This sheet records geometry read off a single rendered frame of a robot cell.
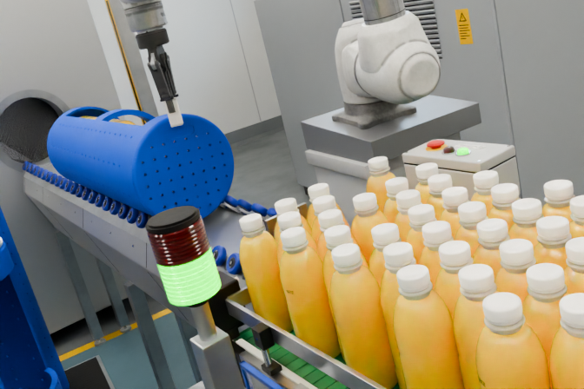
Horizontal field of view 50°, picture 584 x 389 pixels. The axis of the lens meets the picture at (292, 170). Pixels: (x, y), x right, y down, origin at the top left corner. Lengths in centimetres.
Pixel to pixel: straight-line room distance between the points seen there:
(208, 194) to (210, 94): 502
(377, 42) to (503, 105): 129
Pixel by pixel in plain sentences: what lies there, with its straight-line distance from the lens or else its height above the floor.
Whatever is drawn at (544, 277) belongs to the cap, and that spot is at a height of 112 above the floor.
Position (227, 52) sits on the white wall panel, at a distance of 673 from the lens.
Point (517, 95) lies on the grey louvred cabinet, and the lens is 275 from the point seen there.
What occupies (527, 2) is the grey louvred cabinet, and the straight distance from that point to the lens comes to 278.
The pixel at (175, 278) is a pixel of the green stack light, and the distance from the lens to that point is 73.
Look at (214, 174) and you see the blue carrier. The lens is 168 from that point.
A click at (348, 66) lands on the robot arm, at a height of 124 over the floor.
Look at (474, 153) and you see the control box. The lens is 123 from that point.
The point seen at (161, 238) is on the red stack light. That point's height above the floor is 125.
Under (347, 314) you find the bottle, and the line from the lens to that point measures 89.
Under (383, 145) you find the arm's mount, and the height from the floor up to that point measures 104.
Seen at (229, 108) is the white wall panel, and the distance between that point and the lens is 676.
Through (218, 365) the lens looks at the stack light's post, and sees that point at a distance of 79.
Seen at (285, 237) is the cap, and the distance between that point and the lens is 97.
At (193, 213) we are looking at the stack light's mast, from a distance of 72.
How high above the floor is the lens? 147
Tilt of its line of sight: 16 degrees down
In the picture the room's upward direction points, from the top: 14 degrees counter-clockwise
